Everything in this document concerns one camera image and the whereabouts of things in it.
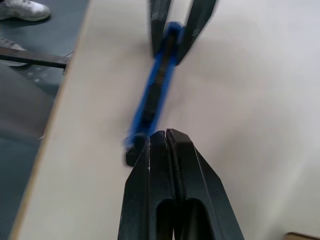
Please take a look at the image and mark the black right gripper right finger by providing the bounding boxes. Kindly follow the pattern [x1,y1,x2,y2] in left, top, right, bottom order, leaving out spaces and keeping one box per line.
[165,128,247,240]

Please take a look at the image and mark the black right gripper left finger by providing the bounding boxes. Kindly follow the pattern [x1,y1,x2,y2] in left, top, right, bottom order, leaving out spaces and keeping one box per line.
[117,129,177,240]

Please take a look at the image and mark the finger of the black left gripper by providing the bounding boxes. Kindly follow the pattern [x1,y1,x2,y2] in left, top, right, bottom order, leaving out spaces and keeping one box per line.
[148,0,174,59]
[174,0,219,67]

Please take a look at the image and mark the blue utility cutter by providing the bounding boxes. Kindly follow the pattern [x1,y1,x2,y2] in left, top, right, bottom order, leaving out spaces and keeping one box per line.
[122,21,186,167]

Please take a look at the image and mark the brown cardboard box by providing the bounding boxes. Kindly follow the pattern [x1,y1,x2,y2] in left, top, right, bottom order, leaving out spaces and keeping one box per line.
[286,231,320,240]

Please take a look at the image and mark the dark metal bar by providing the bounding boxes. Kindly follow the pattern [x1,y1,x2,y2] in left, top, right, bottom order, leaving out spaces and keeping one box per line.
[0,46,73,70]

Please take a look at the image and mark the white sneaker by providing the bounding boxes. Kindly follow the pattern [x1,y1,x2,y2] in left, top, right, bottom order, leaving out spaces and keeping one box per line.
[0,37,29,67]
[0,0,51,22]

